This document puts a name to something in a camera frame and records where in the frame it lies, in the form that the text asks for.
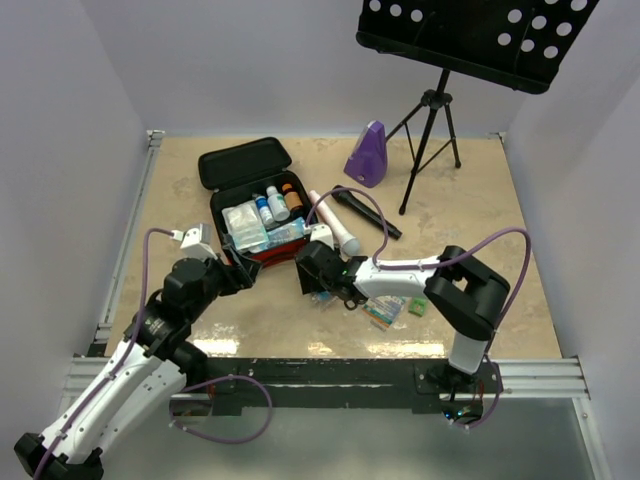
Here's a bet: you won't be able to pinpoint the black microphone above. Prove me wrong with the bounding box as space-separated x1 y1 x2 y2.
331 185 403 240

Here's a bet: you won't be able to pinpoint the black handled scissors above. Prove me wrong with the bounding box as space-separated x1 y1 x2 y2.
343 299 363 311

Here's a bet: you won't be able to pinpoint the aluminium frame rail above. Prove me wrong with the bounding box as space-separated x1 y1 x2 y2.
32 128 165 424

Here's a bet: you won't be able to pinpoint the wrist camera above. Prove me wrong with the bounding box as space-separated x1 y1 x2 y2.
305 223 334 249
171 223 215 260

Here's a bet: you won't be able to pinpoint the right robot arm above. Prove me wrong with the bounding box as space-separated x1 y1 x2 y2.
295 241 511 393

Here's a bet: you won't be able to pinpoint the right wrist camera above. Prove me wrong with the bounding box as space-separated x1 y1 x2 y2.
305 223 334 249

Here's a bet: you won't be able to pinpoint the blue pouch packet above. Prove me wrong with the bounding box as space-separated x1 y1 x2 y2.
249 218 305 254

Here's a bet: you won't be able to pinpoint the black music stand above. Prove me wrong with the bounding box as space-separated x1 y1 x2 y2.
354 0 600 217

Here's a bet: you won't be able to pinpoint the green small box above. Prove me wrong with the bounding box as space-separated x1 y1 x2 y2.
408 298 428 317

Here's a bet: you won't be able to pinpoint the small blue label bottle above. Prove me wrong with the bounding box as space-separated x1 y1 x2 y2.
254 195 275 226

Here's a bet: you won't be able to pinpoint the purple metronome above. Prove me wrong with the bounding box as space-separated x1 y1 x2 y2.
343 120 388 188

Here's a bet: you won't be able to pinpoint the bandage packets pile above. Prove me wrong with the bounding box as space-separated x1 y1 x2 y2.
362 296 406 331

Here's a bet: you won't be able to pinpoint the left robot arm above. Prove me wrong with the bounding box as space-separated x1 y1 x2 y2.
14 246 261 479

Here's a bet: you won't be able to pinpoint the brown medicine bottle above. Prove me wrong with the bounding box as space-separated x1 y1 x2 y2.
282 183 304 212

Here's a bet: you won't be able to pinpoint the red black medicine case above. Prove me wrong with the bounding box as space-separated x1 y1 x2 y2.
198 137 317 267

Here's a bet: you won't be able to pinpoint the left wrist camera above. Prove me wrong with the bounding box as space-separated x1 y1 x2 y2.
171 223 215 260

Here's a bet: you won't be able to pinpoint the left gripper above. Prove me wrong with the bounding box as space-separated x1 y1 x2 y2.
187 243 262 321

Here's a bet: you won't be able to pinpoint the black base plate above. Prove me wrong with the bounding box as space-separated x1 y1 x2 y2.
184 358 502 416

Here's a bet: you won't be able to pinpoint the white plastic bottle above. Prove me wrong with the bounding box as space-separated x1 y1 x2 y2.
266 186 290 222

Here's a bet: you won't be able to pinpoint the white gauze packet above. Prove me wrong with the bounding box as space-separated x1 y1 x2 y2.
222 200 267 251

